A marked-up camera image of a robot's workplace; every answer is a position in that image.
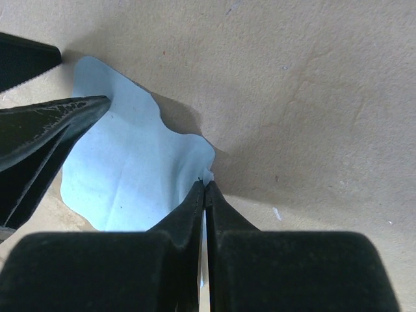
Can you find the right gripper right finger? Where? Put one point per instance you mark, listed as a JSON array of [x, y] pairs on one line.
[[255, 270]]

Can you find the blue cleaning cloth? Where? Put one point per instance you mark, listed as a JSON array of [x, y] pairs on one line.
[[129, 170]]

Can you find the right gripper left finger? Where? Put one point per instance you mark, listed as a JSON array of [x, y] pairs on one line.
[[155, 270]]

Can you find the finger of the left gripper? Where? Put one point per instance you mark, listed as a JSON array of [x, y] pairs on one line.
[[35, 141], [23, 60]]

